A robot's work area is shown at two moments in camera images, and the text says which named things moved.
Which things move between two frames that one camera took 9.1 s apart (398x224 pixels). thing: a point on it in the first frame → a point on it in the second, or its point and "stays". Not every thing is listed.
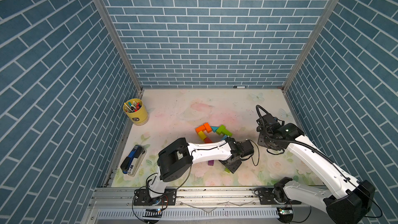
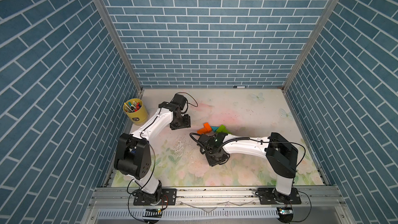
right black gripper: x=259 y=140 → x=211 y=163
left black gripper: x=232 y=169 → x=187 y=123
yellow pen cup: x=135 y=110 stays
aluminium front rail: x=115 y=206 stays
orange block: x=208 y=127 stays
